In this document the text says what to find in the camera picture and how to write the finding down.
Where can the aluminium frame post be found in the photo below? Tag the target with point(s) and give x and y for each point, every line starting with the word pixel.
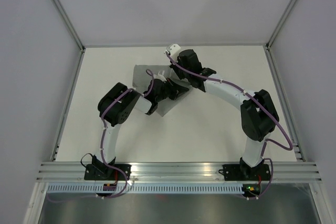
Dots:
pixel 67 22
pixel 283 18

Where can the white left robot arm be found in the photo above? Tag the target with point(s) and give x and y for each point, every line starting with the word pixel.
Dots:
pixel 118 103

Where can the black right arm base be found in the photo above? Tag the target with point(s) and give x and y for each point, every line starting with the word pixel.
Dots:
pixel 242 172

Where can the white slotted cable duct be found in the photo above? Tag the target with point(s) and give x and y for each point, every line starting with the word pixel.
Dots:
pixel 146 188

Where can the aluminium front rail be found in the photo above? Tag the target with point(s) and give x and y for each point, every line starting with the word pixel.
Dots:
pixel 185 172

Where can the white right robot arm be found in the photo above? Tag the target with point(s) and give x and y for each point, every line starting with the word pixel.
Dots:
pixel 258 115

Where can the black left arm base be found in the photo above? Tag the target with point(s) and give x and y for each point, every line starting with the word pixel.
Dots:
pixel 100 172

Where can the grey cloth napkin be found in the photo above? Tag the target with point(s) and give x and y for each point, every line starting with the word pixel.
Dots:
pixel 142 77

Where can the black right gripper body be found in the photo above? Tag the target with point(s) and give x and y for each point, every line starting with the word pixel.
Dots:
pixel 182 74

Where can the aluminium left frame post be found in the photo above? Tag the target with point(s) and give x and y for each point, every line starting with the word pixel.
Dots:
pixel 67 22

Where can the aluminium right frame post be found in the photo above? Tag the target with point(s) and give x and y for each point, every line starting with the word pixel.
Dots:
pixel 283 18

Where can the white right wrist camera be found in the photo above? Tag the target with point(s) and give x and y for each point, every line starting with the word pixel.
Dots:
pixel 173 50

